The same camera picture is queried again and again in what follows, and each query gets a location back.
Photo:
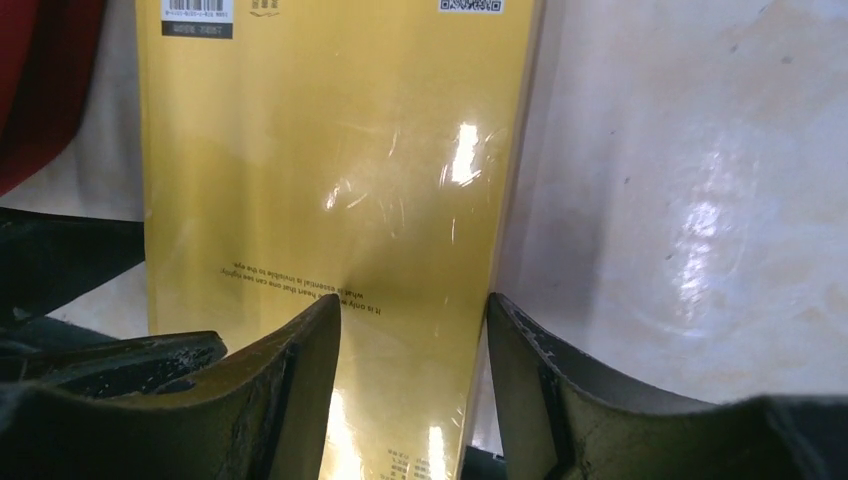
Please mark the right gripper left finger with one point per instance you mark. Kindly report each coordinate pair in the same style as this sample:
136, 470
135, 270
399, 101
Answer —
259, 413

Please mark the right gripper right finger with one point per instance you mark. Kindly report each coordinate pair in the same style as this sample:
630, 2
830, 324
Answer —
565, 415

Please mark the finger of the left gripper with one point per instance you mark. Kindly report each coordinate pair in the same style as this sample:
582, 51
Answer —
48, 260
91, 364

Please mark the red backpack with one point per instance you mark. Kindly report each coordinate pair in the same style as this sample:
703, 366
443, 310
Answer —
48, 53

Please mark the yellow notebook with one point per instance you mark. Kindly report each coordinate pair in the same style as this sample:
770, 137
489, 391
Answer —
366, 149

